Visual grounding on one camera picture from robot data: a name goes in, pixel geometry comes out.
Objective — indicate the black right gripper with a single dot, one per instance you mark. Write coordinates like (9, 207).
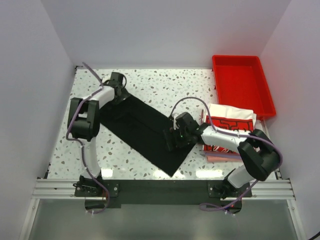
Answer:
(169, 133)

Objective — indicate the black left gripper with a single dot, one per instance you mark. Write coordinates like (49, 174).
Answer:
(124, 95)

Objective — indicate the black t-shirt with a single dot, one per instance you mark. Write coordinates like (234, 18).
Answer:
(142, 128)

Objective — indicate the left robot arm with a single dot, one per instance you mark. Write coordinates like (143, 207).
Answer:
(83, 127)

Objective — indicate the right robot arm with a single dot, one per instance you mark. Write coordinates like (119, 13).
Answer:
(259, 155)

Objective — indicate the folded red coca-cola t-shirt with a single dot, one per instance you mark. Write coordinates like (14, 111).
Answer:
(229, 118)

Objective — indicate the red plastic bin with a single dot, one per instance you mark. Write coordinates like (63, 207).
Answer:
(240, 82)

